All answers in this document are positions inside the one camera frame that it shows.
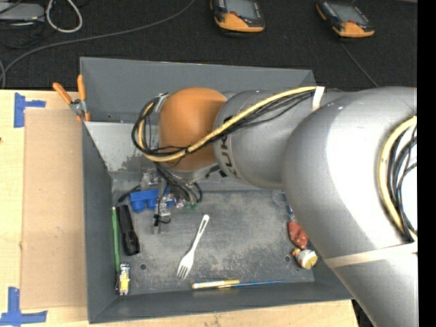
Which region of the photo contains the small yellow and white item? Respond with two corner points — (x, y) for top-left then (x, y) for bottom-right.
(118, 262), (131, 296)

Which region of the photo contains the gold pen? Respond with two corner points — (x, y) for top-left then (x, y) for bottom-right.
(190, 279), (241, 290)

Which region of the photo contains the white plastic fork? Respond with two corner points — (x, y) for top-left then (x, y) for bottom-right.
(176, 213), (211, 280)

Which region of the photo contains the green pencil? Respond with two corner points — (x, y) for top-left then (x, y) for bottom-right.
(111, 206), (121, 274)

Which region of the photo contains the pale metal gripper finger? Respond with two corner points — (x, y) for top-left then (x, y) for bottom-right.
(141, 170), (162, 191)
(151, 200), (172, 234)

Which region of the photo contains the brown cardboard board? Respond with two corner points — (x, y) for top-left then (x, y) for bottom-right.
(19, 107), (89, 310)

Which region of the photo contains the clear plastic item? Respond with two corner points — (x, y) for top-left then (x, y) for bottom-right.
(272, 189), (295, 221)

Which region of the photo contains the grey metal bin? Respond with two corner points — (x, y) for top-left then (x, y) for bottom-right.
(79, 57), (355, 324)

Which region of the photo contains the blue plastic block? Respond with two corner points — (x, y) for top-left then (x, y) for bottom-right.
(129, 188), (171, 213)

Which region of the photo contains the black cylinder tube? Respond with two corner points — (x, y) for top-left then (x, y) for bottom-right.
(116, 204), (141, 256)

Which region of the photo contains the red-brown toy food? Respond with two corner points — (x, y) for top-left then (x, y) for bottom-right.
(287, 220), (309, 251)

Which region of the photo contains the white and yellow toy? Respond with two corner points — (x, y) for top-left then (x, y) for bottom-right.
(292, 247), (319, 270)

